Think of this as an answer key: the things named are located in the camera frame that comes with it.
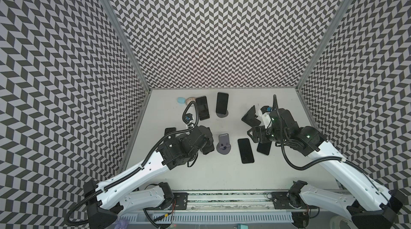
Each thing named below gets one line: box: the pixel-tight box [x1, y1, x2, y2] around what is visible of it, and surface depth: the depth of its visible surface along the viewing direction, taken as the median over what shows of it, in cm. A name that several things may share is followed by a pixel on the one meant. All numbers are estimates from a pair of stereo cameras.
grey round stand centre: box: [216, 133, 232, 155], surface depth 86 cm
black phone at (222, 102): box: [215, 92, 230, 115], surface depth 98 cm
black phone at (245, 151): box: [237, 138, 255, 164], surface depth 88 cm
